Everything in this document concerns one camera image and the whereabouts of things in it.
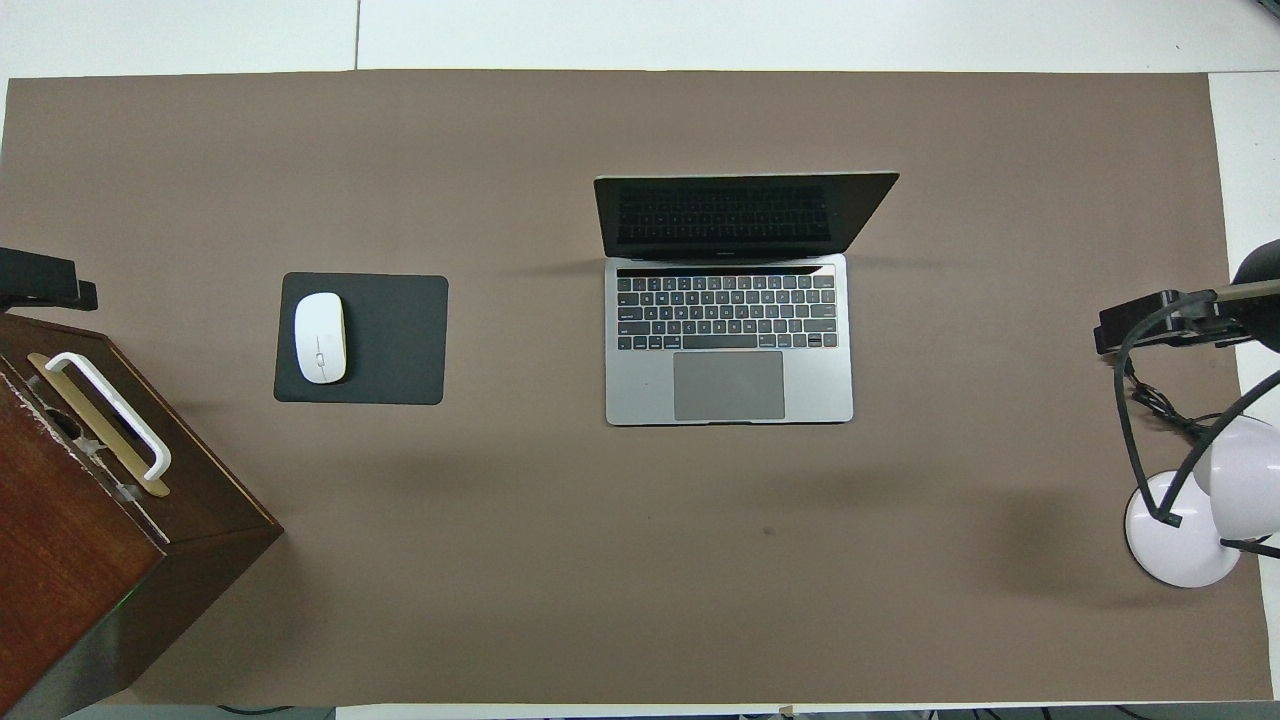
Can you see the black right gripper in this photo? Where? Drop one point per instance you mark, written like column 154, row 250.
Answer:
column 1262, row 320

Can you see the silver grey laptop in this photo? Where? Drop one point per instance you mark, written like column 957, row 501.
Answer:
column 730, row 385

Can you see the white desk lamp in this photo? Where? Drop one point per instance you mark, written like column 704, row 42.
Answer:
column 1180, row 550

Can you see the dark brown wooden box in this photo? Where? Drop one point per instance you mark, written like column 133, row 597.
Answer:
column 60, row 560

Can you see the white computer mouse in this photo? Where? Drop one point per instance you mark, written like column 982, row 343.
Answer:
column 320, row 335

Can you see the black mouse pad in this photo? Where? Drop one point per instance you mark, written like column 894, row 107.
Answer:
column 400, row 340

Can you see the brown paper table mat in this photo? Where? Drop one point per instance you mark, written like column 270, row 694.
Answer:
column 600, row 560

